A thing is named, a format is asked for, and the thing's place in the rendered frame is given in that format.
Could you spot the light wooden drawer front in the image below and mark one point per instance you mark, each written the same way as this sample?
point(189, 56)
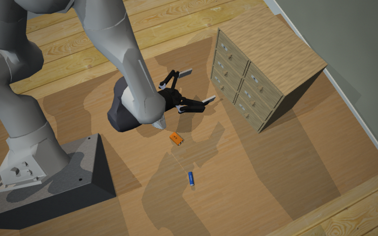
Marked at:
point(255, 101)
point(263, 86)
point(227, 71)
point(248, 113)
point(223, 85)
point(233, 55)

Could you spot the small wooden chest of drawers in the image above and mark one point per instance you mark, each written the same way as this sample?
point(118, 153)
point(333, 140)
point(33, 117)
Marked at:
point(277, 52)

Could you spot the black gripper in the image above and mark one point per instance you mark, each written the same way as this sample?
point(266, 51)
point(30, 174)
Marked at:
point(173, 97)

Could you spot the orange nine-volt battery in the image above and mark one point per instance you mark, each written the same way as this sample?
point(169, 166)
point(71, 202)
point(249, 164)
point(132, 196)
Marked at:
point(176, 139)

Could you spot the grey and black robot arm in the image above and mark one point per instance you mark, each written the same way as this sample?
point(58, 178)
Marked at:
point(35, 154)

